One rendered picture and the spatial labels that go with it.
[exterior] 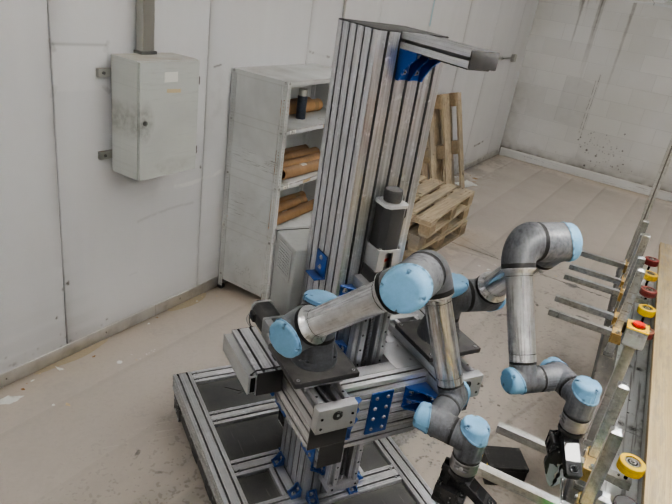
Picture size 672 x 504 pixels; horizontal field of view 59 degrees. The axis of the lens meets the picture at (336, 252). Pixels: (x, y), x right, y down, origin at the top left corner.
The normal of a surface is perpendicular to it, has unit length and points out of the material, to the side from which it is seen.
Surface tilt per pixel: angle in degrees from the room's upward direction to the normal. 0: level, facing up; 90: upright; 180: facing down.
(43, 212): 90
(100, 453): 0
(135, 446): 0
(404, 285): 85
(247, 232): 90
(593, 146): 90
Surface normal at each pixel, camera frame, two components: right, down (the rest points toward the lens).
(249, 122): -0.54, 0.29
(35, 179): 0.83, 0.33
